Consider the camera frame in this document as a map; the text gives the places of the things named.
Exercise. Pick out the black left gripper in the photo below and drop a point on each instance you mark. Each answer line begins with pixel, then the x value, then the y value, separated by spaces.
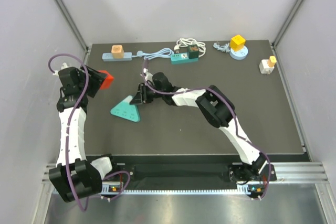
pixel 96 78

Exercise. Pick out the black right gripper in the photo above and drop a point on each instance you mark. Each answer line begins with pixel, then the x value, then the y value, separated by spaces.
pixel 144 97

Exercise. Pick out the red cube plug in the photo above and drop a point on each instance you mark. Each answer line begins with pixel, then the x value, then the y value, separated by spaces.
pixel 107 81

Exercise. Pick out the teal triangular socket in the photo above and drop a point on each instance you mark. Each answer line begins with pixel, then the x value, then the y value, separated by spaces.
pixel 126 111

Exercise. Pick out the teal power strip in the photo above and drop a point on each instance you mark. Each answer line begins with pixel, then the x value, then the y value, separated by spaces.
pixel 180 58

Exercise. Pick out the dark green cube plug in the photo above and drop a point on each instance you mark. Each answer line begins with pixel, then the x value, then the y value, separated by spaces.
pixel 193 51

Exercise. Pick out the round light blue socket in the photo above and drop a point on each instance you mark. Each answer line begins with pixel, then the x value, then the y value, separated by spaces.
pixel 240 54

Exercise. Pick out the yellow cube plug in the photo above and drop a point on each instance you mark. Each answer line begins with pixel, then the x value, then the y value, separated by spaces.
pixel 237 43

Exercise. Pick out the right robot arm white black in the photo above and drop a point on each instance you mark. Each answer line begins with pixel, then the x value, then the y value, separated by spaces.
pixel 218 111

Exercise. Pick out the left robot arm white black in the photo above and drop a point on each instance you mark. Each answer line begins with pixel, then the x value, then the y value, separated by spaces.
pixel 74 177

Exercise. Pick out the orange cube plug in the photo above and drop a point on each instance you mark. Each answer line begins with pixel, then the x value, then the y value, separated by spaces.
pixel 117 51

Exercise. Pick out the white cube socket adapter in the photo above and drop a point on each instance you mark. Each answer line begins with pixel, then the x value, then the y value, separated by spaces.
pixel 264 67

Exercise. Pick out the small orange plug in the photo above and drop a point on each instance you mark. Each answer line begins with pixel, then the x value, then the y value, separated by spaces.
pixel 271 61

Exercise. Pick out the light blue power strip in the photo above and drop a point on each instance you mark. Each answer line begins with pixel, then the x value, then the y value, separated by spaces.
pixel 108 57

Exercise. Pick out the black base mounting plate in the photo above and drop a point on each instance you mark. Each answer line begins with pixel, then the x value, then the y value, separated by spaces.
pixel 226 172

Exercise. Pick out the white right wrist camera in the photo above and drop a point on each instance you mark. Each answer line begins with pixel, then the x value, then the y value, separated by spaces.
pixel 146 75

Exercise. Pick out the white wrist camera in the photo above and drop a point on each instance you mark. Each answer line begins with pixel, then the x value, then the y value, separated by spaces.
pixel 60 69
pixel 146 75

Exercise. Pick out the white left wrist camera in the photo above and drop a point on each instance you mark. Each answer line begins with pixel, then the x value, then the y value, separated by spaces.
pixel 60 69

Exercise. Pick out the light blue cable duct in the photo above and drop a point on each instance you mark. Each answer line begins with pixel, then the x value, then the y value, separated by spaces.
pixel 239 190

